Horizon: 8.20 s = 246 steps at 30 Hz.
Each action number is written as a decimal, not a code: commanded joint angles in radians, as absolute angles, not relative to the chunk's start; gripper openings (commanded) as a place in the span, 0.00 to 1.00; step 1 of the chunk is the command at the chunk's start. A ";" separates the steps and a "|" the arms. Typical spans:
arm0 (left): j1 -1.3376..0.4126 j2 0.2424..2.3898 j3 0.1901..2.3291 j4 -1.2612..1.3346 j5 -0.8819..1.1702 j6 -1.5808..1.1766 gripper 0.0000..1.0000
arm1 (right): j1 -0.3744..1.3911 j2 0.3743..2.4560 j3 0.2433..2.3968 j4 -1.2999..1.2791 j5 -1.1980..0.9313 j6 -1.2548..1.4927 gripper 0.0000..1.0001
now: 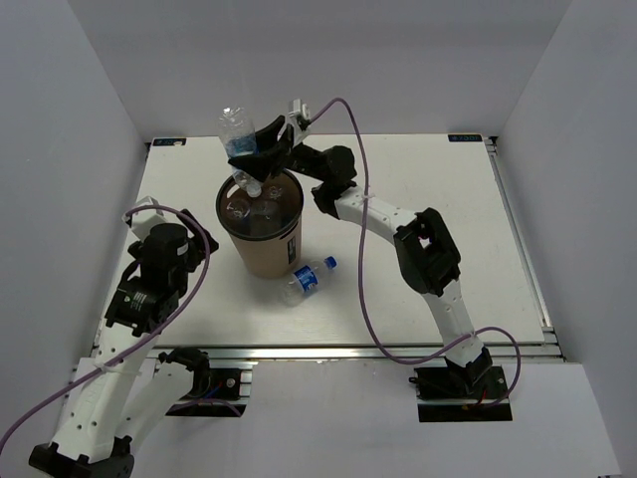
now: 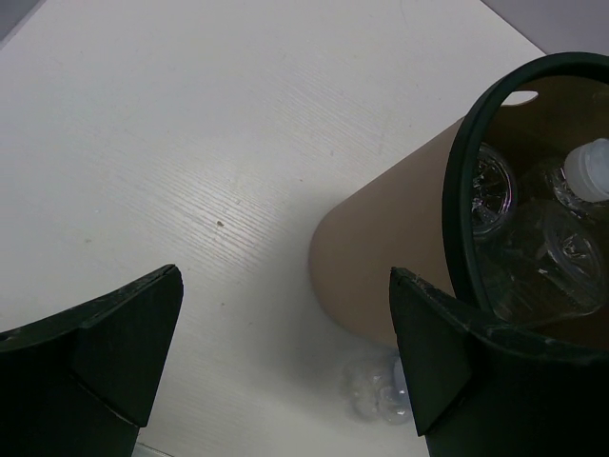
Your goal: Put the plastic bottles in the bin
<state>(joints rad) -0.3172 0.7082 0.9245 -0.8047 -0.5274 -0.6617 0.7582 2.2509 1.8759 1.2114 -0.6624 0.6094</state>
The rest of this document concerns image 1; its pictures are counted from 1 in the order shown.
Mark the brown cylindrical paper bin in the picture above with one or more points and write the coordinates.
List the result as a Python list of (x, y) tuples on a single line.
[(276, 255)]

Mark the blue sticker back left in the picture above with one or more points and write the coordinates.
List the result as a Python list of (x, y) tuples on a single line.
[(168, 141)]

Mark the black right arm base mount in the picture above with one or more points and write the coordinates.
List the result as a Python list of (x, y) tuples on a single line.
[(443, 399)]

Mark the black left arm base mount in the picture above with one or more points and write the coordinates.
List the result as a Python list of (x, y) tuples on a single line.
[(217, 389)]

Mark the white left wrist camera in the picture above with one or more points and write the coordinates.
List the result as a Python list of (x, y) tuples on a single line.
[(144, 216)]

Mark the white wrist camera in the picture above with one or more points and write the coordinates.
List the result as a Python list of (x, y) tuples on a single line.
[(299, 118), (144, 216)]

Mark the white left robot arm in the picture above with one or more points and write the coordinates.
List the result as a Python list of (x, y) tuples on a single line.
[(106, 424)]

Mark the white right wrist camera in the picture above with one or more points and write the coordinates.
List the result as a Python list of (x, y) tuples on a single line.
[(299, 118)]

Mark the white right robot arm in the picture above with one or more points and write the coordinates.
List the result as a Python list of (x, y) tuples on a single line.
[(428, 258)]

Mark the blue sticker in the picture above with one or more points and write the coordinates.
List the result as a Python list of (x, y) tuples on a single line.
[(168, 141), (464, 137)]

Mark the small clear bottle blue cap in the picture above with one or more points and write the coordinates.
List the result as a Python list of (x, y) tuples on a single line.
[(308, 279)]

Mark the clear bottle green blue label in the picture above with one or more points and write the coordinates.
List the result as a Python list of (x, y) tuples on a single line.
[(265, 218)]

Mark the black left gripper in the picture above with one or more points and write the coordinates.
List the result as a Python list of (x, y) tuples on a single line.
[(193, 254)]

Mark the blue sticker back right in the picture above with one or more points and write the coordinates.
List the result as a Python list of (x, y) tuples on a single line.
[(464, 137)]

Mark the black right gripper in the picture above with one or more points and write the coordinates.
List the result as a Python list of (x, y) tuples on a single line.
[(268, 161)]

